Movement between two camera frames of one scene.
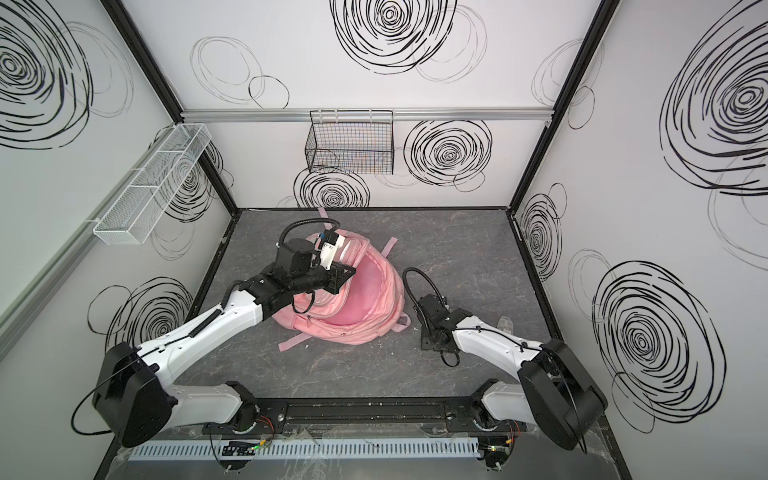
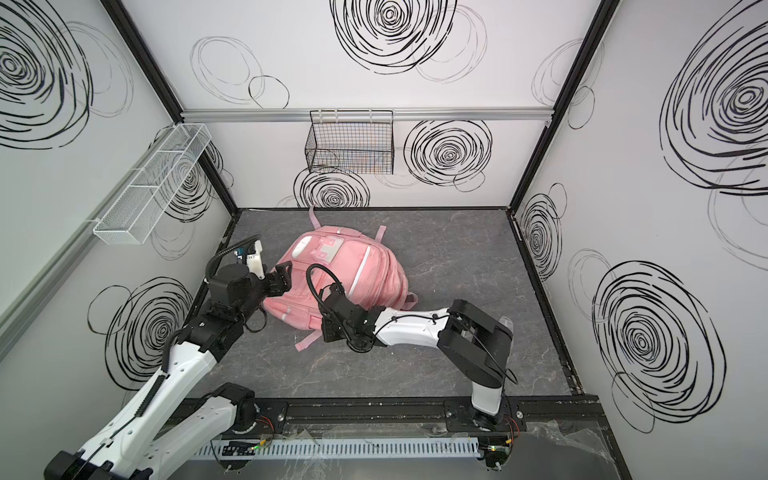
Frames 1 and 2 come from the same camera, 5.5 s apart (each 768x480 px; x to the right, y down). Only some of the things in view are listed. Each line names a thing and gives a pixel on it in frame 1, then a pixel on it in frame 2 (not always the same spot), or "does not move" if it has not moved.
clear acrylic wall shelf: x=146 y=199 does not move
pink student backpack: x=369 y=304 does not move
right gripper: x=432 y=342 → x=330 y=317
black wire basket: x=351 y=141 does not move
